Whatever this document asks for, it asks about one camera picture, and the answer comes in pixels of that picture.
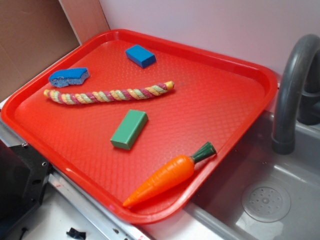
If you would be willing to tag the red plastic tray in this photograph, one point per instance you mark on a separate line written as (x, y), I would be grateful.
(215, 99)

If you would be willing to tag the green rectangular block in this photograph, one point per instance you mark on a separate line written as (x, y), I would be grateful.
(129, 129)

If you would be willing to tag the orange toy carrot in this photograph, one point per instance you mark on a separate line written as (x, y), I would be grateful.
(173, 173)

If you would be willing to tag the blue rectangular block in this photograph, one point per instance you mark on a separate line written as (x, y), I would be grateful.
(140, 56)

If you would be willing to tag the blue sponge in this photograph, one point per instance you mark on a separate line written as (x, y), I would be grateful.
(69, 77)

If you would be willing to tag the grey toy sink basin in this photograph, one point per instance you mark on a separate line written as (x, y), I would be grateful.
(257, 194)

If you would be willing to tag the grey toy faucet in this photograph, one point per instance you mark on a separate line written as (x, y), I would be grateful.
(299, 94)

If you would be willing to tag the small black clip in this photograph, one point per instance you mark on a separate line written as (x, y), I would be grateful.
(75, 234)

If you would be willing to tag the brown cardboard panel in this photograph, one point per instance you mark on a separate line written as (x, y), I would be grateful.
(34, 34)

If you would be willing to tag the black metal bracket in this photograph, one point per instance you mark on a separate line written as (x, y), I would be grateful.
(23, 177)

